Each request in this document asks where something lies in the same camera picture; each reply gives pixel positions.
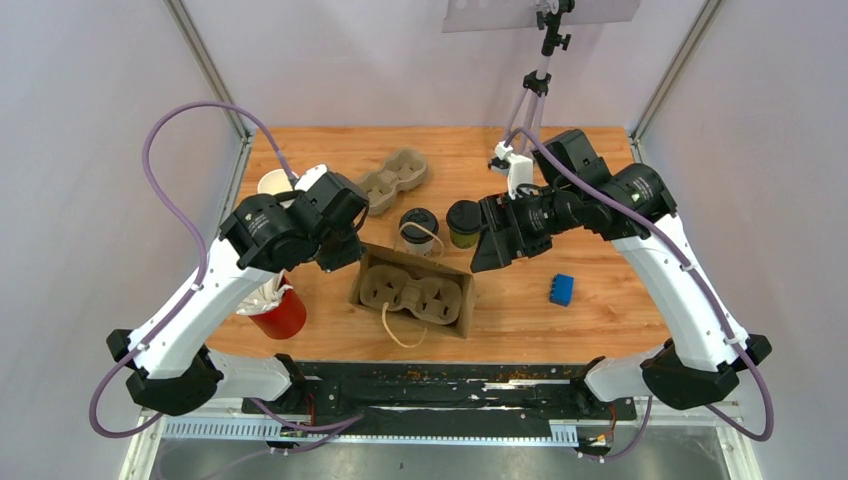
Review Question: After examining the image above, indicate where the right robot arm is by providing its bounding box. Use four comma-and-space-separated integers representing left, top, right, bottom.
471, 130, 772, 418

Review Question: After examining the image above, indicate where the red cup holder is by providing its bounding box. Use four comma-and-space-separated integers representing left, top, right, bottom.
249, 284, 307, 340

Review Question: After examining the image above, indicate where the purple cable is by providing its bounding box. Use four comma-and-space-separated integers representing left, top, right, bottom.
87, 100, 299, 440
503, 127, 776, 444

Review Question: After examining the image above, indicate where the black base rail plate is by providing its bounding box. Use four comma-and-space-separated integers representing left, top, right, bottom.
266, 361, 637, 439

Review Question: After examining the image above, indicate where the black plastic cup lid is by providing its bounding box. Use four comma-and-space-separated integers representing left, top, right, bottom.
398, 208, 439, 244

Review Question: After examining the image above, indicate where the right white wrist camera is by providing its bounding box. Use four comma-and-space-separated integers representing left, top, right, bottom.
488, 141, 534, 199

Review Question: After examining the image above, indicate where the blue toy brick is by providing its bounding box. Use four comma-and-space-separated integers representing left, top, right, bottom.
548, 274, 575, 307

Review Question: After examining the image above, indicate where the white paper coffee cup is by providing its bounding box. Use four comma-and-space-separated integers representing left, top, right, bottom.
402, 235, 436, 256

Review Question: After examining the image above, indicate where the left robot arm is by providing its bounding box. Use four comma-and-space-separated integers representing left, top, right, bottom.
107, 164, 369, 416

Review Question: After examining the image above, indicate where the stack of white paper cups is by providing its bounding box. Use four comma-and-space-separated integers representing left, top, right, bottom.
257, 169, 297, 209

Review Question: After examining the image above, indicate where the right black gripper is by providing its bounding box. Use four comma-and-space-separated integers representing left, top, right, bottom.
471, 183, 580, 272

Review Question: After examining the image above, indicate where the green paper bag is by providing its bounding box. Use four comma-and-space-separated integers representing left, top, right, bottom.
348, 235, 476, 349

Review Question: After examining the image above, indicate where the cardboard cup carrier tray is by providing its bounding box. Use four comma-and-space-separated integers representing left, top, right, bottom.
356, 148, 429, 216

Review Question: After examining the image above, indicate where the green paper coffee cup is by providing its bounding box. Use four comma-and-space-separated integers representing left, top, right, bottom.
450, 229, 480, 250

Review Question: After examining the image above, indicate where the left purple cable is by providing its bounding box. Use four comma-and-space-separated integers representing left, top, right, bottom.
87, 100, 299, 440

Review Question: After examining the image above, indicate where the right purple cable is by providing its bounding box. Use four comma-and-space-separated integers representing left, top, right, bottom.
503, 127, 776, 444

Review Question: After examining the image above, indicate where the camera tripod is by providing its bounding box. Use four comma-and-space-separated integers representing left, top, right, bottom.
503, 0, 576, 139

